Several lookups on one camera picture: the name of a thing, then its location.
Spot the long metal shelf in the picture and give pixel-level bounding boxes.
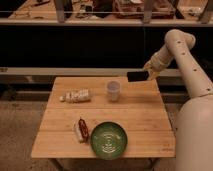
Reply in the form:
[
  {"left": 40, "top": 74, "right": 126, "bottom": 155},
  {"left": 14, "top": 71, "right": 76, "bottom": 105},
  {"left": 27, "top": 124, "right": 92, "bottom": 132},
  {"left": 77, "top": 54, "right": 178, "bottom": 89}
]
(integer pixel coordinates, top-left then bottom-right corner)
[{"left": 0, "top": 0, "right": 213, "bottom": 27}]

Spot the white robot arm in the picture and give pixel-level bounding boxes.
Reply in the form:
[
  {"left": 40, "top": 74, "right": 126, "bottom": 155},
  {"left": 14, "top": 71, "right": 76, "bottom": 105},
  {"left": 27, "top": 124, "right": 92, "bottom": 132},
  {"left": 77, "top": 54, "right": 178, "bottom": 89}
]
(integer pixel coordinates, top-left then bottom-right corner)
[{"left": 143, "top": 29, "right": 213, "bottom": 171}]

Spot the green round plate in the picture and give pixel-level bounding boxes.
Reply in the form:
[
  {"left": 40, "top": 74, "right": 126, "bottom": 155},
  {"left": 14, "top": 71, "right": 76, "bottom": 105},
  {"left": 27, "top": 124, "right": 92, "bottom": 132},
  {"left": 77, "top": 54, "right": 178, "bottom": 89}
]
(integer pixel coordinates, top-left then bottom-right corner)
[{"left": 90, "top": 122, "right": 128, "bottom": 160}]

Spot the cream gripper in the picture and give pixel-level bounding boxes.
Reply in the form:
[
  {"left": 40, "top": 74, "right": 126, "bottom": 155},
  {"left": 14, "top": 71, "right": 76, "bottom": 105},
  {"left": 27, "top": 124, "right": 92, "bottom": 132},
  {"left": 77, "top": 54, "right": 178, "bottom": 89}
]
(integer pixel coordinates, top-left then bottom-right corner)
[{"left": 142, "top": 55, "right": 167, "bottom": 80}]

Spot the black eraser block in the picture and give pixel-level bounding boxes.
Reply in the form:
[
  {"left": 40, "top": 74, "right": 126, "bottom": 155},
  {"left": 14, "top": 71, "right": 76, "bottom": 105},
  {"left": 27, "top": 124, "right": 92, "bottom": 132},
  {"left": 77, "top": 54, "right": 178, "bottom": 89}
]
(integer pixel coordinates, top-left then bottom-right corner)
[{"left": 127, "top": 71, "right": 149, "bottom": 82}]

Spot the pink tray on shelf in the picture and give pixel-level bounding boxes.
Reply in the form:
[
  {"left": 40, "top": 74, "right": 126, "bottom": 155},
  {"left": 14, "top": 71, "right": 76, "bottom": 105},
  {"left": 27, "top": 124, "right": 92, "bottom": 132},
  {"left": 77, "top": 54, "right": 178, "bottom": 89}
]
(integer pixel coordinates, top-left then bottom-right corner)
[{"left": 113, "top": 0, "right": 175, "bottom": 19}]

